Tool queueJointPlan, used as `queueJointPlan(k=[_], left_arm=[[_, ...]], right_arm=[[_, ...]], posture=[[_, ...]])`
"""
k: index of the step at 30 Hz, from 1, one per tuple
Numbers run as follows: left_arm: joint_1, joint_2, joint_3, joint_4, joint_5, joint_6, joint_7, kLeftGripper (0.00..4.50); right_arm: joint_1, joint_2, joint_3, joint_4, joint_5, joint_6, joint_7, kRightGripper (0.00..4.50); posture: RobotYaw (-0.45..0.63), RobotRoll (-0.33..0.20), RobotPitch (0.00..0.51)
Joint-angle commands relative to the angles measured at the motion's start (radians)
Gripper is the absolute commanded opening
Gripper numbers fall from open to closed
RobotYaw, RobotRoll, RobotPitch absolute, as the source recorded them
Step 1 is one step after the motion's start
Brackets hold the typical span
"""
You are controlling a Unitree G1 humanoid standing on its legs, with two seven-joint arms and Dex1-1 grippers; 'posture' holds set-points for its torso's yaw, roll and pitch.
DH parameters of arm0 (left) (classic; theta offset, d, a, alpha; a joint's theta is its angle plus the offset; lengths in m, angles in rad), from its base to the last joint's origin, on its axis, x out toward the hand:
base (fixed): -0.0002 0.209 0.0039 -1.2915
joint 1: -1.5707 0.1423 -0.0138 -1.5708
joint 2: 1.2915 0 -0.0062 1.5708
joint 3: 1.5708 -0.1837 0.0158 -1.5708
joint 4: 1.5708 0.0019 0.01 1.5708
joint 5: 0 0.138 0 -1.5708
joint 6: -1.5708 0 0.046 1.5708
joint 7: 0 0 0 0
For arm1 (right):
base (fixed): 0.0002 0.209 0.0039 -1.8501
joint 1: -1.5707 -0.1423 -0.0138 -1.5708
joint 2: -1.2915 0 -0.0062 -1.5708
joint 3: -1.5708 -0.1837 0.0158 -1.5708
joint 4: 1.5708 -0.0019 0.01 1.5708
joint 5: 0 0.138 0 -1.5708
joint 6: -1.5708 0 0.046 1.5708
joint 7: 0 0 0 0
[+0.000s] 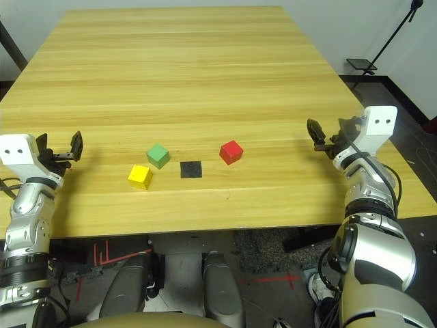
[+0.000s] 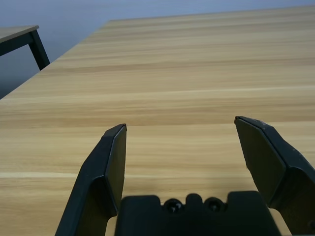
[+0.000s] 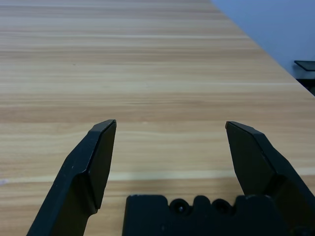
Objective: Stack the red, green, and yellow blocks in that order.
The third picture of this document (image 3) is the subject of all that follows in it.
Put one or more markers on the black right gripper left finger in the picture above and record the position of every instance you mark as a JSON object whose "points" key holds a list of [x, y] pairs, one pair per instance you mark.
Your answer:
{"points": [[81, 159]]}

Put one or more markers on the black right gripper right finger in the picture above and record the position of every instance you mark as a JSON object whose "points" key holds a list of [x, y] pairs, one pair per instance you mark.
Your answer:
{"points": [[256, 157]]}

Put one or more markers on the black floor mat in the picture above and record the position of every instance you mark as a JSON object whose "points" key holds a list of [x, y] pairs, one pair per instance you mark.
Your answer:
{"points": [[308, 84]]}

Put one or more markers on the black stand base plate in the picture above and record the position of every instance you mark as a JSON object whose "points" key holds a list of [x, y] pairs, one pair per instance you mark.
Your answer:
{"points": [[307, 65]]}

